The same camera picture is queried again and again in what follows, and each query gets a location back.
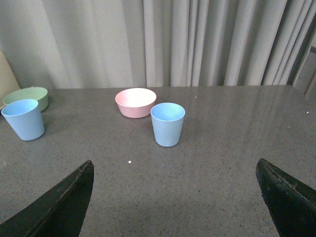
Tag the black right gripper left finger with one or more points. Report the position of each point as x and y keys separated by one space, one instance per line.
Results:
x=59 y=212

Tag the green bowl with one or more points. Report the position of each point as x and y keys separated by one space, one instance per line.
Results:
x=37 y=93

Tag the grey curtain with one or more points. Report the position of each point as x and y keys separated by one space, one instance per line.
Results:
x=137 y=43

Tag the pink bowl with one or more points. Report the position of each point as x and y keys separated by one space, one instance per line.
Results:
x=135 y=103

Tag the white toaster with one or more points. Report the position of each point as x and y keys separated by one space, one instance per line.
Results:
x=8 y=82

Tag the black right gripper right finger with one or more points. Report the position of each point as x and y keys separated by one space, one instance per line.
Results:
x=291 y=203

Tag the blue cup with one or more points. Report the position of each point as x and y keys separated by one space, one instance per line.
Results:
x=167 y=121
x=24 y=116

